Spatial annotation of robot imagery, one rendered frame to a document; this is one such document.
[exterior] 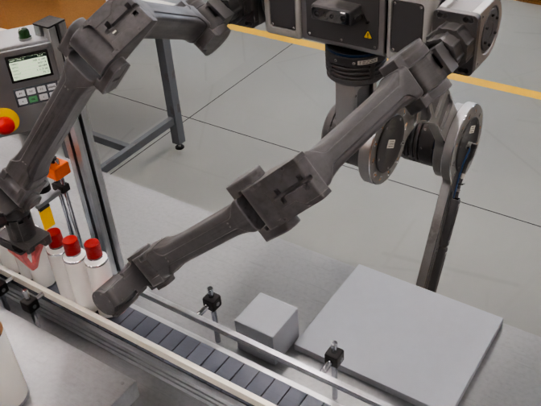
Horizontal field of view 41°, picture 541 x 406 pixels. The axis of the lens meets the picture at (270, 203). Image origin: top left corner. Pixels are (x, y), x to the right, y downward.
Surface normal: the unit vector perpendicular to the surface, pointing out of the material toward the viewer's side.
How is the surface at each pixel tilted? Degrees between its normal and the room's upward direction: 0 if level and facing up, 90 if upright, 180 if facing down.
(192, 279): 0
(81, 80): 80
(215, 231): 89
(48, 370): 0
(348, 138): 49
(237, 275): 0
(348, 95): 90
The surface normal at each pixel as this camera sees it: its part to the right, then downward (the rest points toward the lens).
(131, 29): 0.03, -0.07
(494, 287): -0.06, -0.80
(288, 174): -0.36, 0.41
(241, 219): -0.54, 0.52
